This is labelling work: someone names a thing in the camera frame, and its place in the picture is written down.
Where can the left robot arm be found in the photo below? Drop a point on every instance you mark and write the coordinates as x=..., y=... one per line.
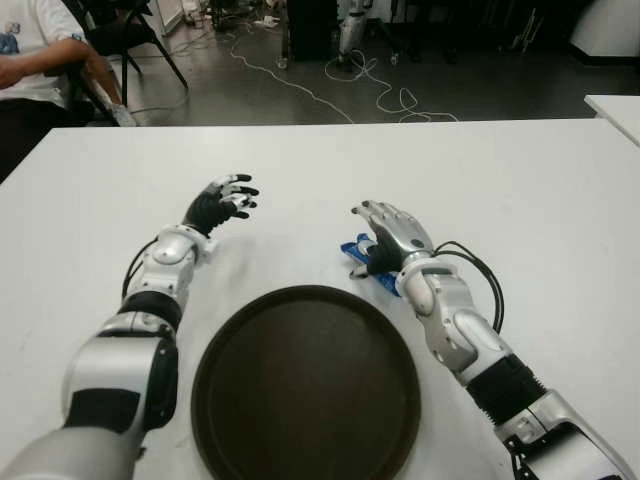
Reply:
x=115, y=365

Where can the white curved pedestal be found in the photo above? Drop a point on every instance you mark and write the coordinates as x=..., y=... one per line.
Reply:
x=610, y=30

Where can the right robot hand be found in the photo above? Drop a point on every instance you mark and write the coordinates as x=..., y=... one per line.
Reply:
x=400, y=235

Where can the black metal chair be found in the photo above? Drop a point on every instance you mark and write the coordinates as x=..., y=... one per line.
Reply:
x=130, y=35

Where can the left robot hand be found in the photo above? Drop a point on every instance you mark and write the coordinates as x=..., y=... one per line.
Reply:
x=207, y=207

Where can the blue Oreo packet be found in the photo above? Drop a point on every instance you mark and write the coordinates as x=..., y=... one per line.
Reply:
x=355, y=247

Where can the black wheeled cabinet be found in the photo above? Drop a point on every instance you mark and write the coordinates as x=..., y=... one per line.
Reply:
x=310, y=30

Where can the white side table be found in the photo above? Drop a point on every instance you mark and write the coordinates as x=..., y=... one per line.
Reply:
x=620, y=112

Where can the seated person white shirt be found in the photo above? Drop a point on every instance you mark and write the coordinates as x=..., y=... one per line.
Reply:
x=30, y=50

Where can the dark round tray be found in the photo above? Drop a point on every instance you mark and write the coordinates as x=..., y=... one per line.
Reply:
x=305, y=385

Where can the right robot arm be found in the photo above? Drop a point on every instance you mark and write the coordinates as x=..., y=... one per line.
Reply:
x=460, y=325

